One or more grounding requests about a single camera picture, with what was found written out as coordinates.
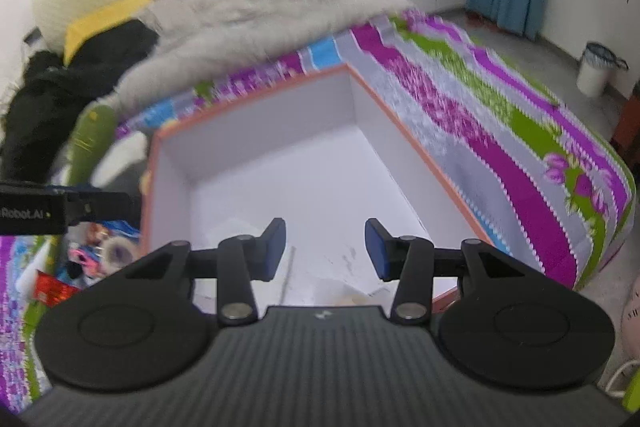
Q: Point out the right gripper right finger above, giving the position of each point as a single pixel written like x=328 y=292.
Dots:
x=493 y=317

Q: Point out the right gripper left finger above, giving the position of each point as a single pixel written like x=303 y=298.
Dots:
x=152 y=320

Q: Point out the red foil tea packet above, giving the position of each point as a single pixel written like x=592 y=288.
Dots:
x=50 y=291

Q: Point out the pink haired small doll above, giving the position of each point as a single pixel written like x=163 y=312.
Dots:
x=88 y=259

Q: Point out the blue plastic snack bag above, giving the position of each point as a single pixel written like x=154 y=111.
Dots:
x=92 y=236

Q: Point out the black jacket on bed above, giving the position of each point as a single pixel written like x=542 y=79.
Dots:
x=43 y=112

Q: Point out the grey white penguin plush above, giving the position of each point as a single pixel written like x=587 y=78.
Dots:
x=119 y=168

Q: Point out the green plush massage hammer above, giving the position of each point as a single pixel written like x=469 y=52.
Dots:
x=91 y=138

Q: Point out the colourful striped bed sheet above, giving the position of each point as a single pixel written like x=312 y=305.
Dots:
x=547 y=190

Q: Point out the yellow pillow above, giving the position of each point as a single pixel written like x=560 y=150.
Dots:
x=102 y=19

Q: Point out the pink cardboard box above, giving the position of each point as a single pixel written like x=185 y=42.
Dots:
x=321 y=144

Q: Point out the white waste bin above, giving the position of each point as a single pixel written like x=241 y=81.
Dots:
x=597 y=66

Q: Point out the grey duvet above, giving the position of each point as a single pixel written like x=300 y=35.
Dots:
x=202 y=40

